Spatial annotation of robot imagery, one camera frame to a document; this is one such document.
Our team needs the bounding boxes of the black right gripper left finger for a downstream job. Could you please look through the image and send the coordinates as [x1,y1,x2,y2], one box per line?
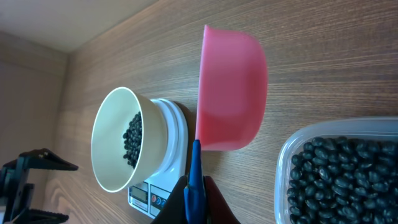
[151,175,188,224]

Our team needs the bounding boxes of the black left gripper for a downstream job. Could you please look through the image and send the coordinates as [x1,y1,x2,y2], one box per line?
[1,148,78,224]

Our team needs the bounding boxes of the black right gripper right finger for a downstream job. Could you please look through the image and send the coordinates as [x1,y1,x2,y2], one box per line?
[204,176,240,224]

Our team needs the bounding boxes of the white bowl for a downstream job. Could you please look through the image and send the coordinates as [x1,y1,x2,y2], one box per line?
[91,87,167,193]

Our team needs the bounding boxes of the pink scoop with blue handle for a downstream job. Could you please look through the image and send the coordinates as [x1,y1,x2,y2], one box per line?
[184,25,268,223]

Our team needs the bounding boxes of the white digital kitchen scale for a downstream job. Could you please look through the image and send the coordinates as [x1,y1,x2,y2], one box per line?
[127,98,188,219]

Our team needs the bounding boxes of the black beans in bowl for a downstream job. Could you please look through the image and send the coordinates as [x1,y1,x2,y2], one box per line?
[123,112,143,169]

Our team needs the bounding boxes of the pile of black beans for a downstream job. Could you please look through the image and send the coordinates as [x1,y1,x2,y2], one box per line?
[286,136,397,224]

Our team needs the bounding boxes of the clear plastic container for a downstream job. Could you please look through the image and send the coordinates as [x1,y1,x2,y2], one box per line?
[274,116,397,224]

